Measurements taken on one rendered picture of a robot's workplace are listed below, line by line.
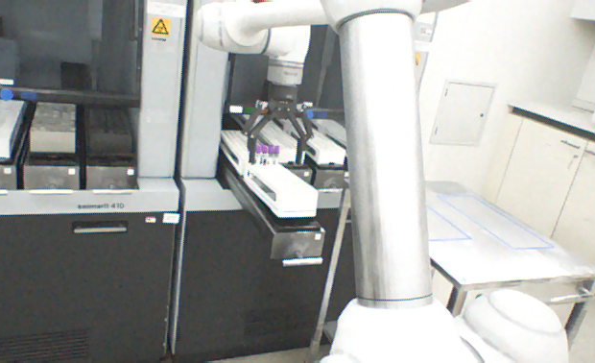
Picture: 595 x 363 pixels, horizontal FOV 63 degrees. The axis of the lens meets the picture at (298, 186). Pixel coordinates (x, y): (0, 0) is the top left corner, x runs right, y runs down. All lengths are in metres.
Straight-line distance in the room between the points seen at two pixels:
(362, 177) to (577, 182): 2.86
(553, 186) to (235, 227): 2.40
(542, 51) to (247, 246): 2.79
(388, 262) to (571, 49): 3.57
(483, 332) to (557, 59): 3.39
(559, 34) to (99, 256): 3.32
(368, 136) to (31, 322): 1.31
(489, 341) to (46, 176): 1.16
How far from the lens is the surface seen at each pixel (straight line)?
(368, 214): 0.63
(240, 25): 1.14
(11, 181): 1.49
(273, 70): 1.27
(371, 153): 0.63
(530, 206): 3.65
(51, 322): 1.71
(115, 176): 1.48
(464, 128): 3.59
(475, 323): 0.76
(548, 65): 3.97
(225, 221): 1.60
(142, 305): 1.70
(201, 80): 1.52
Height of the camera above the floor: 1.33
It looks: 21 degrees down
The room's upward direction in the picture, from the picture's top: 10 degrees clockwise
